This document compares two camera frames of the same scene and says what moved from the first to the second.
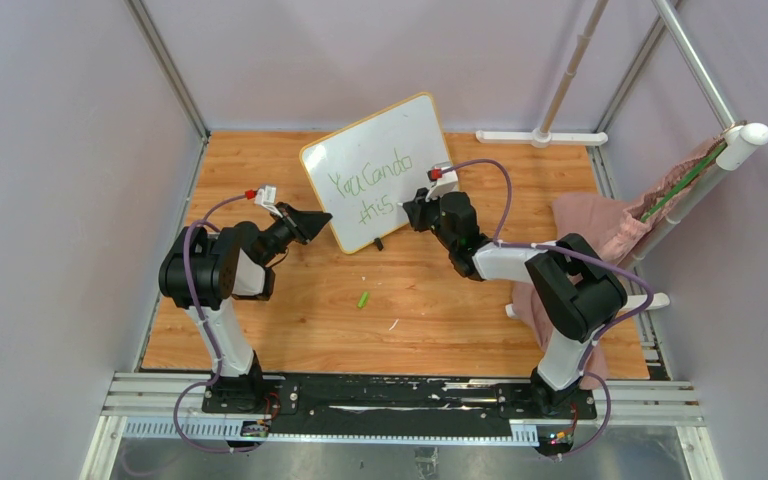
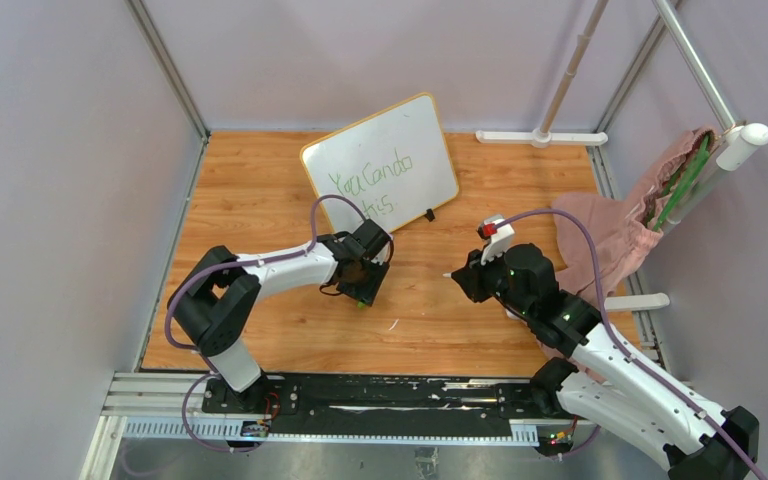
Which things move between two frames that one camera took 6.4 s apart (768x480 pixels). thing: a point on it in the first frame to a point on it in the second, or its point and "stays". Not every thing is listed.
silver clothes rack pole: x=574 y=60 stays
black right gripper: x=417 y=209 to x=471 y=276
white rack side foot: x=629 y=303 stays
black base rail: x=394 y=406 stays
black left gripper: x=301 y=226 to x=367 y=293
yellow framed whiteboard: x=362 y=172 stays
